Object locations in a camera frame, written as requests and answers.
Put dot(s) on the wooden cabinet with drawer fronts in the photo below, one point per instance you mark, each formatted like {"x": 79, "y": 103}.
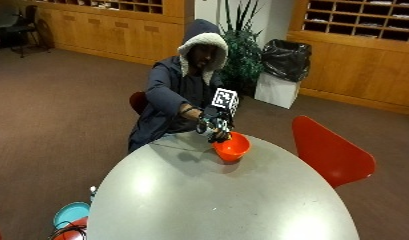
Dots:
{"x": 119, "y": 33}

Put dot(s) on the person in dark hooded jacket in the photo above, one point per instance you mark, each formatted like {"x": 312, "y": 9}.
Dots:
{"x": 162, "y": 90}

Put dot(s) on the orange plastic bowl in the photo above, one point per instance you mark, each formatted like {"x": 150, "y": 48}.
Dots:
{"x": 233, "y": 148}

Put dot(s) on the dark red round chair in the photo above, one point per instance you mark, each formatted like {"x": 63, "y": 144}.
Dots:
{"x": 138, "y": 101}

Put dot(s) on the white waste bin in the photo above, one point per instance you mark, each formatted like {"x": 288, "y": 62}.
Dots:
{"x": 278, "y": 90}

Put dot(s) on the red chair with pointed back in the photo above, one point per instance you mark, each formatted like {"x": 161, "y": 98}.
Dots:
{"x": 328, "y": 151}

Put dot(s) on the small clear bottle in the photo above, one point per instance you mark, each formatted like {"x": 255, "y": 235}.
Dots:
{"x": 93, "y": 193}

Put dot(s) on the wooden cabinet with pigeonhole shelves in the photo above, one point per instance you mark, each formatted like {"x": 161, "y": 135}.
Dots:
{"x": 359, "y": 56}

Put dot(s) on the teal round plate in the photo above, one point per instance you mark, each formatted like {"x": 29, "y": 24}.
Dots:
{"x": 71, "y": 213}

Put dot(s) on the black bin bag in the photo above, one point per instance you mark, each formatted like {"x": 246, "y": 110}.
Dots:
{"x": 286, "y": 58}

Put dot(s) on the white cube of black markers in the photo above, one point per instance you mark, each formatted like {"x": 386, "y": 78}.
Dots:
{"x": 225, "y": 99}

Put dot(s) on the green potted plant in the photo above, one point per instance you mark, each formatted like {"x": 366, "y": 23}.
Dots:
{"x": 242, "y": 56}

